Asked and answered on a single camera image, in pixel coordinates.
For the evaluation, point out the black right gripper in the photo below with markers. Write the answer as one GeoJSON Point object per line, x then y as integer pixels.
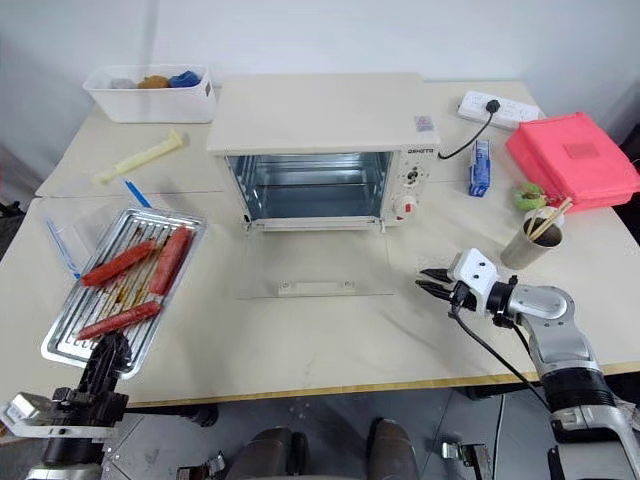
{"type": "Point", "coordinates": [464, 296]}

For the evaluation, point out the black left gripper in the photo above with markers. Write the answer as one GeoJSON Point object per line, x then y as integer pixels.
{"type": "Point", "coordinates": [92, 407]}

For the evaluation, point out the silver metal baking tray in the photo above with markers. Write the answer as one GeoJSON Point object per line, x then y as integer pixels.
{"type": "Point", "coordinates": [125, 295]}

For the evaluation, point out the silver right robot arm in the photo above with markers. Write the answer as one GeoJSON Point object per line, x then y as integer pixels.
{"type": "Point", "coordinates": [560, 340]}

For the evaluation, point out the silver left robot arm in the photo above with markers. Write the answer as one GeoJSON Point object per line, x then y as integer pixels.
{"type": "Point", "coordinates": [65, 452]}

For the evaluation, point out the slim red sausage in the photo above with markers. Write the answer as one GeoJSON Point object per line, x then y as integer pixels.
{"type": "Point", "coordinates": [120, 320]}

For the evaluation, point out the white oven timer knob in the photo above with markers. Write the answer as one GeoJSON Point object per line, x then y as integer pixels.
{"type": "Point", "coordinates": [406, 207]}

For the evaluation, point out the long red sausage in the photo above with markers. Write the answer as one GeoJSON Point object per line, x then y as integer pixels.
{"type": "Point", "coordinates": [120, 262]}

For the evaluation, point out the thick red sausage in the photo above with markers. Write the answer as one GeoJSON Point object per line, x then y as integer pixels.
{"type": "Point", "coordinates": [170, 260]}

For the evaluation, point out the glass toaster oven door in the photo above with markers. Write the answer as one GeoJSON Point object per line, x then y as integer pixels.
{"type": "Point", "coordinates": [315, 260]}

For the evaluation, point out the cream toaster oven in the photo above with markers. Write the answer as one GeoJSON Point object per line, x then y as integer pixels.
{"type": "Point", "coordinates": [320, 125]}

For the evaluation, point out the stainless steel cup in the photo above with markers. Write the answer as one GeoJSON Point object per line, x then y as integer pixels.
{"type": "Point", "coordinates": [530, 247]}

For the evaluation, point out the wooden chopstick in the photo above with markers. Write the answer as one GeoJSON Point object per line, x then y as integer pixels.
{"type": "Point", "coordinates": [552, 215]}
{"type": "Point", "coordinates": [536, 220]}

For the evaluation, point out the blue and white carton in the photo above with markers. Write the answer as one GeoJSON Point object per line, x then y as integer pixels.
{"type": "Point", "coordinates": [480, 167]}

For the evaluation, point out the green donut toy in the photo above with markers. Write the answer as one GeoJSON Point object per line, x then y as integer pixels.
{"type": "Point", "coordinates": [529, 196]}

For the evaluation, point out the metal table caster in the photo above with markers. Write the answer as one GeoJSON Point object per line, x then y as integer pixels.
{"type": "Point", "coordinates": [462, 452]}
{"type": "Point", "coordinates": [202, 467]}

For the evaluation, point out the clear plastic bag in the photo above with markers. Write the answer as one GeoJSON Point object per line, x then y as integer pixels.
{"type": "Point", "coordinates": [75, 215]}

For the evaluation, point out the dark rounded shape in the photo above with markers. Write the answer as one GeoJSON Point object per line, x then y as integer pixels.
{"type": "Point", "coordinates": [272, 452]}
{"type": "Point", "coordinates": [392, 450]}

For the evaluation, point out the white power strip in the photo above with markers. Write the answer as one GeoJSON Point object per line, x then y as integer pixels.
{"type": "Point", "coordinates": [500, 109]}

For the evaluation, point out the red folded fabric bag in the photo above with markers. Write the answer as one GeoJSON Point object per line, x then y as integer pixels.
{"type": "Point", "coordinates": [575, 160]}

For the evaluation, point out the cream plastic tube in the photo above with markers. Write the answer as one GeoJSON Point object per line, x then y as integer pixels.
{"type": "Point", "coordinates": [140, 157]}

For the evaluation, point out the white plastic bin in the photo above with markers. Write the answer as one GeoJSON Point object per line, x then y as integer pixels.
{"type": "Point", "coordinates": [150, 102]}

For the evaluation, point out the grey item in bin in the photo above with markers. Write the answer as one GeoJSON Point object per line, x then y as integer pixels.
{"type": "Point", "coordinates": [119, 83]}

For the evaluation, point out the brown round item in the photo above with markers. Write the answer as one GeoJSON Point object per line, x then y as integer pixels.
{"type": "Point", "coordinates": [153, 82]}

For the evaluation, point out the blue crumpled item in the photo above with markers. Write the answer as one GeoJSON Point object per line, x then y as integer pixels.
{"type": "Point", "coordinates": [186, 79]}

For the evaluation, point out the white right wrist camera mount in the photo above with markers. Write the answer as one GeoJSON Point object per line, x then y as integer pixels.
{"type": "Point", "coordinates": [475, 272]}

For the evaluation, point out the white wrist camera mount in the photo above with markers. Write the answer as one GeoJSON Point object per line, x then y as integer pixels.
{"type": "Point", "coordinates": [475, 272]}
{"type": "Point", "coordinates": [25, 410]}

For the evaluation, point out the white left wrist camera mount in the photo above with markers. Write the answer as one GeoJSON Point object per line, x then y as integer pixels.
{"type": "Point", "coordinates": [25, 410]}

